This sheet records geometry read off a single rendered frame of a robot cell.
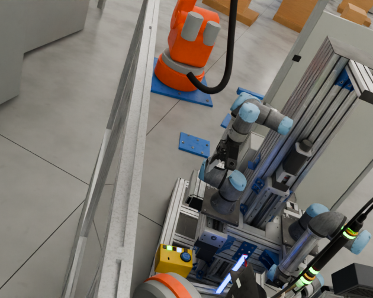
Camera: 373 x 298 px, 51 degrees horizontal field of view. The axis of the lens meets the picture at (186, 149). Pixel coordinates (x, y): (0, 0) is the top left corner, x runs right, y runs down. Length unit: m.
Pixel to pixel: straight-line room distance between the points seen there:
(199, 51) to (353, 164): 2.43
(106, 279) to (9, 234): 2.61
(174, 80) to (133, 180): 4.55
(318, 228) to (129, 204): 1.35
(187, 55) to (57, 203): 2.65
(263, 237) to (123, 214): 1.83
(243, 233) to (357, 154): 1.61
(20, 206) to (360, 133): 2.76
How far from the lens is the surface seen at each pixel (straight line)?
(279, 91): 3.04
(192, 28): 4.89
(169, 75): 5.20
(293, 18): 10.50
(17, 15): 3.79
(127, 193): 0.66
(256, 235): 2.38
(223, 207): 2.20
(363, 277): 2.18
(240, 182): 2.12
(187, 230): 3.21
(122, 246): 0.58
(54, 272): 2.97
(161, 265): 1.87
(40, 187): 3.45
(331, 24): 2.92
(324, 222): 1.88
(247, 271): 1.50
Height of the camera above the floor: 2.50
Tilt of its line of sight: 35 degrees down
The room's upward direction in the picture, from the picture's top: 25 degrees clockwise
